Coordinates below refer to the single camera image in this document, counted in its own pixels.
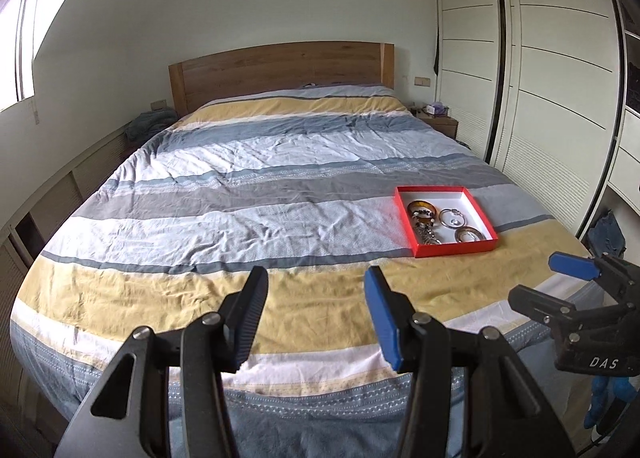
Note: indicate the silver bangle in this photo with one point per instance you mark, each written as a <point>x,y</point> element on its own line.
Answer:
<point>452,218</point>

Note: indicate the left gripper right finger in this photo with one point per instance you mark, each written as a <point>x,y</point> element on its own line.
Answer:
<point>391,313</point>

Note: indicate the wooden nightstand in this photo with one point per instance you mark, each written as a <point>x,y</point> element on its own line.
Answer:
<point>441,123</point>

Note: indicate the amber bangle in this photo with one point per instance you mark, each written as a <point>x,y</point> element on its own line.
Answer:
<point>422,211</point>

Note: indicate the window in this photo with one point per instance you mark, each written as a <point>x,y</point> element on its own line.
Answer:
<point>24,23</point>

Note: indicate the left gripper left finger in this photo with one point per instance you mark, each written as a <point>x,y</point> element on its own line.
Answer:
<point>242,312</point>

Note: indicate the dark blue clothes pile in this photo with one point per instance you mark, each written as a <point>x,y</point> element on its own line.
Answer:
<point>148,124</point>

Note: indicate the wall switch plate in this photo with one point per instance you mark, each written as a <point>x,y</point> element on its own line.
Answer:
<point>422,81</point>

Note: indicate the wooden headboard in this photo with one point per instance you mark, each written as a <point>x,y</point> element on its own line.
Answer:
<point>250,70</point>

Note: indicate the striped bed duvet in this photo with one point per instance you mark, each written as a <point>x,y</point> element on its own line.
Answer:
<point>301,182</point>

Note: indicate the white wardrobe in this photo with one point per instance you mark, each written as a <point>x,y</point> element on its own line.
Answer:
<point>537,89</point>

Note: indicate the tissue box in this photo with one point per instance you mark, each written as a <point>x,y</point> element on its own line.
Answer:
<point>437,109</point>

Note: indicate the red jewelry box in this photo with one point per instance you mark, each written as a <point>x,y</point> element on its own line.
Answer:
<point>435,239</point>

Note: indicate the low wall cabinet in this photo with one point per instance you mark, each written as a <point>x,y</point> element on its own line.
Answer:
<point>34,223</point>

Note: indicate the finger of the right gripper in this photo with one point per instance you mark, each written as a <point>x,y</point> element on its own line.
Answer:
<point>553,313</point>
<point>582,268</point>

